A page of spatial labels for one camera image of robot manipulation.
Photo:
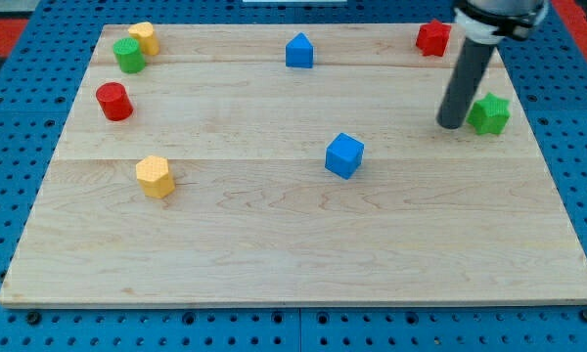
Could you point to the robot wrist flange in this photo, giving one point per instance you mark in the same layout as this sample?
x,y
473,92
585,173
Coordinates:
x,y
487,22

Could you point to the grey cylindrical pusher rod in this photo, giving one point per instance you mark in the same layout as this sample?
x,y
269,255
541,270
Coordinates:
x,y
469,69

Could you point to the wooden board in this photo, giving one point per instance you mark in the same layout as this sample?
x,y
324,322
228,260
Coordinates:
x,y
431,218

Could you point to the yellow hexagon block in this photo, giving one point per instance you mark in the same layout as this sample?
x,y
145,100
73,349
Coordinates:
x,y
154,176

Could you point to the red star block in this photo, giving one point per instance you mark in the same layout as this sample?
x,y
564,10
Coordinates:
x,y
433,38

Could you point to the green star block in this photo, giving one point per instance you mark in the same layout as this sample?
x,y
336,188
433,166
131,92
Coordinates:
x,y
489,115

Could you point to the blue cube block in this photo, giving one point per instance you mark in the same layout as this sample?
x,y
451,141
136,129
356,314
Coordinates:
x,y
344,155

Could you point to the blue triangle-top block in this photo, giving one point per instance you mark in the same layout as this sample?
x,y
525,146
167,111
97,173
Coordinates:
x,y
299,52

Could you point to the yellow heart block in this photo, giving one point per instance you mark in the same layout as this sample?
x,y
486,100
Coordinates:
x,y
145,34

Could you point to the green cylinder block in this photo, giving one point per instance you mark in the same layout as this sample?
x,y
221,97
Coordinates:
x,y
128,55

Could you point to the red cylinder block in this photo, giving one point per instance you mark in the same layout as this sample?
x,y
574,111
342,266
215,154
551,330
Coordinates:
x,y
114,101

